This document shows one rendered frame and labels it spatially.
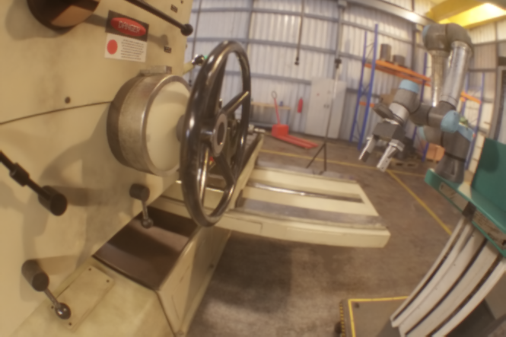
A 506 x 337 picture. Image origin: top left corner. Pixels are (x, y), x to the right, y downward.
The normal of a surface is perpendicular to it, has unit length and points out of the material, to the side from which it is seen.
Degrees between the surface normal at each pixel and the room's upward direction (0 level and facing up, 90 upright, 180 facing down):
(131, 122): 76
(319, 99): 90
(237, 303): 0
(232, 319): 0
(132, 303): 0
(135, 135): 87
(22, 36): 90
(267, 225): 90
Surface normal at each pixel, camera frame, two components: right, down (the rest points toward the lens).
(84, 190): 0.98, 0.16
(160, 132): 0.77, 0.25
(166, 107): 0.82, -0.06
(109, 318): 0.11, -0.95
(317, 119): -0.17, 0.26
